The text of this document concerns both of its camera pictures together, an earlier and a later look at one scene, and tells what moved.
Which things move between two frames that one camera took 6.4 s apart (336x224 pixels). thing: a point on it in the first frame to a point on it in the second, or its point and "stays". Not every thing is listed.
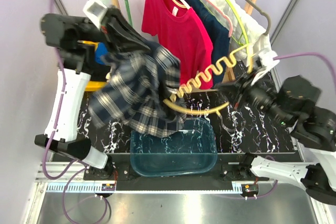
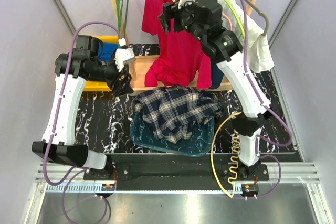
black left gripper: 119,35 to 124,86
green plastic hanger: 127,6 to 119,4
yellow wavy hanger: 174,106 to 233,179
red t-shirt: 182,31 stays
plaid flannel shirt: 142,82 to 172,110
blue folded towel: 102,50 stays
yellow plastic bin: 93,86 stays
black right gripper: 237,92 to 170,11
